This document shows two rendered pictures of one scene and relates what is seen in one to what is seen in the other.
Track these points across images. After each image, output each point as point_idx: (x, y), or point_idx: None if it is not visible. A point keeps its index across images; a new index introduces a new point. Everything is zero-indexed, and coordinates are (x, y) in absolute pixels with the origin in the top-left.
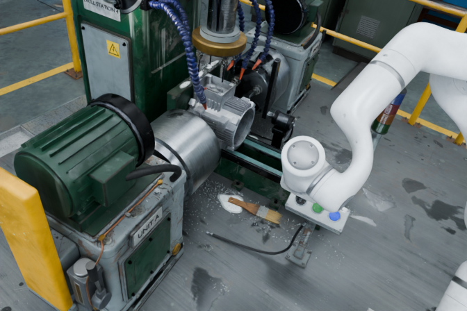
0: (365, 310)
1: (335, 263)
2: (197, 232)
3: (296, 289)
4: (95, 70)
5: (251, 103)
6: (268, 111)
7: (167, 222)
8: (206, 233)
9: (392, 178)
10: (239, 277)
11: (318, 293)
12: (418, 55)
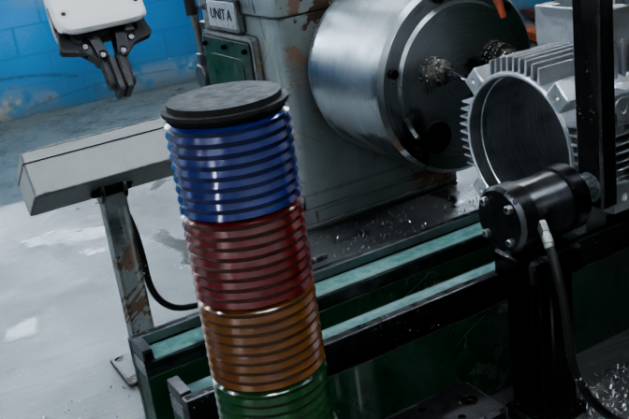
0: None
1: (59, 418)
2: (337, 252)
3: (87, 339)
4: None
5: (537, 69)
6: (585, 170)
7: (246, 60)
8: (325, 260)
9: None
10: (192, 281)
11: (43, 366)
12: None
